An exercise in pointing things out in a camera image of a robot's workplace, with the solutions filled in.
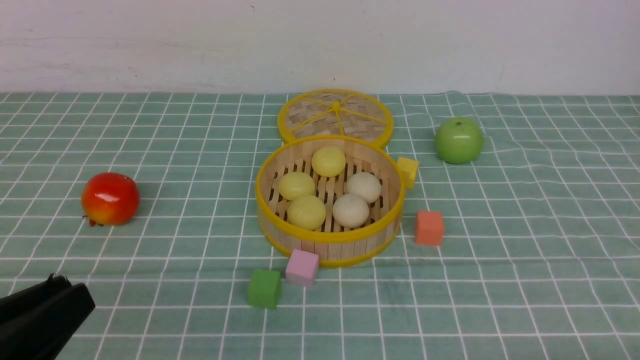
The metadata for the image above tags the red pomegranate toy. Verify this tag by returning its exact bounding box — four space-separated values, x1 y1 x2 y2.
80 172 141 227

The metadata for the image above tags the yellow bun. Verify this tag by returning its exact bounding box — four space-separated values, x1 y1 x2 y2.
311 146 346 178
286 194 326 231
278 171 316 201

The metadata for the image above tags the orange cube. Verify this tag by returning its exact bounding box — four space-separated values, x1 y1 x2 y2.
414 210 445 247

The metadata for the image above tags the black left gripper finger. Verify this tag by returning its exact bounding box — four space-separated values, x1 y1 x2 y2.
0 273 96 360

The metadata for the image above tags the woven bamboo steamer lid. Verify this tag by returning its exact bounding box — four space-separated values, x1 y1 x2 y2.
277 88 394 149

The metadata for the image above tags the bamboo steamer tray yellow rim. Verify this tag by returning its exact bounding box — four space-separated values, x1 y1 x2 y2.
254 136 407 267

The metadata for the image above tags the white bun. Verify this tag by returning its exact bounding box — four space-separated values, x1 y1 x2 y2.
345 172 382 204
332 193 370 229

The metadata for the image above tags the green checkered tablecloth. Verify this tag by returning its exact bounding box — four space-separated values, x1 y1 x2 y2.
0 92 640 360

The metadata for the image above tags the yellow bun front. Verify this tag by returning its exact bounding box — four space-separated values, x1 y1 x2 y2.
311 146 346 178

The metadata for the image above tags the green apple toy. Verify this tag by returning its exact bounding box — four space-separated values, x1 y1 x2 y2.
435 116 484 165

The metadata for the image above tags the pink cube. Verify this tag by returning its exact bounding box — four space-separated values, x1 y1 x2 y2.
285 249 320 288

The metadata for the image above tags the yellow cube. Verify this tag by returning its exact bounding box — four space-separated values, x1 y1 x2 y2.
396 156 419 189

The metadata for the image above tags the green cube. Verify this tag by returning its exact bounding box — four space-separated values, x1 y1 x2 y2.
247 269 281 309

